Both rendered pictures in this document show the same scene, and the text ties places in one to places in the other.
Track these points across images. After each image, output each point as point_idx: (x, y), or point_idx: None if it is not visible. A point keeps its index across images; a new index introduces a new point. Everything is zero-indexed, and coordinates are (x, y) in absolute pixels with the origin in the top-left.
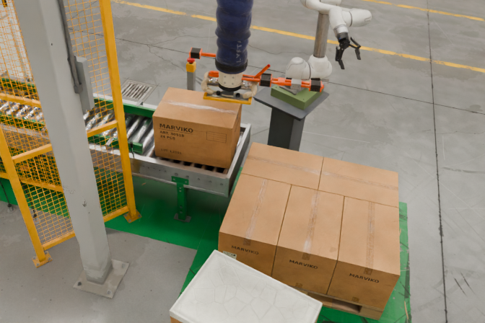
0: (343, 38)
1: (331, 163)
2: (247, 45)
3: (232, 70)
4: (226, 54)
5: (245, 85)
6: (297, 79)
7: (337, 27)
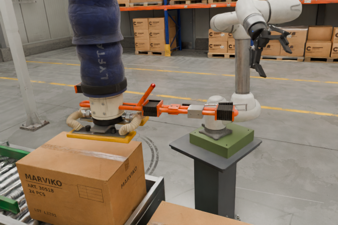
0: (259, 30)
1: None
2: (118, 55)
3: (96, 91)
4: (85, 68)
5: (127, 117)
6: (198, 105)
7: (247, 17)
